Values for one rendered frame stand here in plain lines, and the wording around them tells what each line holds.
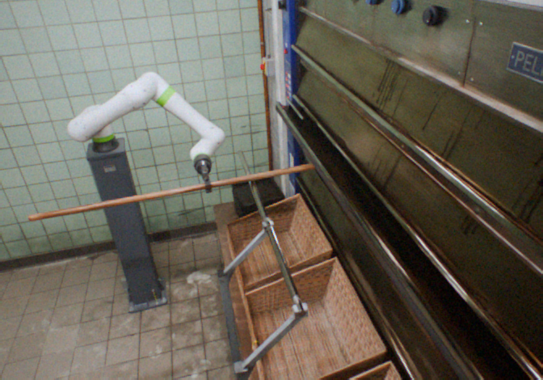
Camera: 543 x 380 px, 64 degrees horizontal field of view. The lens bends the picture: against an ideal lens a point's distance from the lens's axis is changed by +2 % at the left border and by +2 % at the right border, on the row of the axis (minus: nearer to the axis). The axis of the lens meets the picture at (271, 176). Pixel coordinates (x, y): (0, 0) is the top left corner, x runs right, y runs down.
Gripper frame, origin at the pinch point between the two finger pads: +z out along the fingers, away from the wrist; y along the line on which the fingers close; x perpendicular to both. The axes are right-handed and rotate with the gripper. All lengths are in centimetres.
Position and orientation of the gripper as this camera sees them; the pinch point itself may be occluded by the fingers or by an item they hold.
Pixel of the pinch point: (208, 185)
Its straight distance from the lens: 209.7
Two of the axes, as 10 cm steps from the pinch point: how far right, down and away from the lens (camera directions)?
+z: 2.5, 4.8, -8.4
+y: 0.6, 8.6, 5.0
